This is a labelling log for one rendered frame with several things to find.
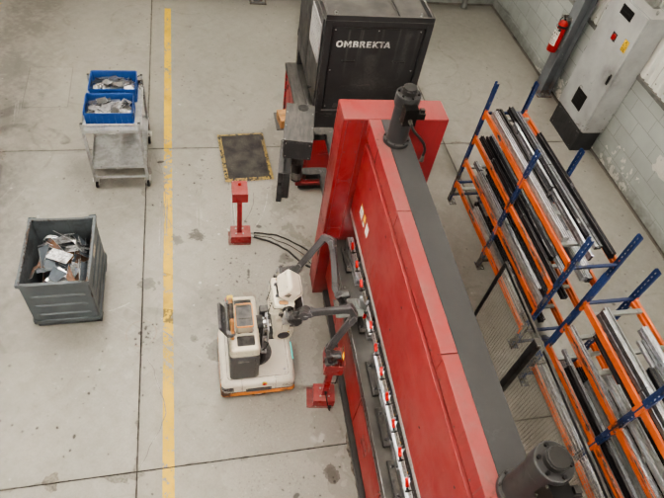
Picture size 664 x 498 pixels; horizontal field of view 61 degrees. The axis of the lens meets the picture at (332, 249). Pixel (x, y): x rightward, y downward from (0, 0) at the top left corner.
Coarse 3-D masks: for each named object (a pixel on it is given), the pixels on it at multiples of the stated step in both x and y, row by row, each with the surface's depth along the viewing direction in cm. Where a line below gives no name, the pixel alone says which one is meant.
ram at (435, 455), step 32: (384, 224) 404; (384, 256) 407; (384, 288) 410; (384, 320) 413; (416, 320) 347; (416, 352) 349; (416, 384) 351; (416, 416) 353; (448, 416) 309; (416, 448) 356; (448, 448) 305; (416, 480) 358; (448, 480) 307
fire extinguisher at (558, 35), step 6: (564, 18) 809; (570, 18) 812; (558, 24) 815; (564, 24) 810; (570, 24) 814; (558, 30) 817; (564, 30) 816; (552, 36) 830; (558, 36) 823; (564, 36) 827; (552, 42) 833; (558, 42) 832; (546, 48) 845; (552, 48) 839; (558, 48) 843
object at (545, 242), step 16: (496, 144) 621; (496, 160) 608; (512, 176) 590; (512, 192) 580; (528, 208) 563; (528, 224) 551; (544, 240) 538; (544, 256) 527; (560, 272) 523; (576, 272) 524
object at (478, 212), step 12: (480, 216) 645; (480, 228) 644; (492, 228) 644; (492, 252) 621; (504, 252) 623; (504, 276) 598; (516, 276) 603; (516, 300) 578; (528, 300) 584; (540, 312) 573
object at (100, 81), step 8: (96, 72) 633; (104, 72) 634; (112, 72) 636; (120, 72) 638; (128, 72) 640; (136, 72) 639; (96, 80) 632; (104, 80) 627; (112, 80) 631; (120, 80) 632; (128, 80) 634; (136, 80) 637; (88, 88) 610; (96, 88) 620; (104, 88) 622; (112, 88) 624; (120, 88) 625; (128, 88) 628; (136, 88) 637; (136, 96) 632
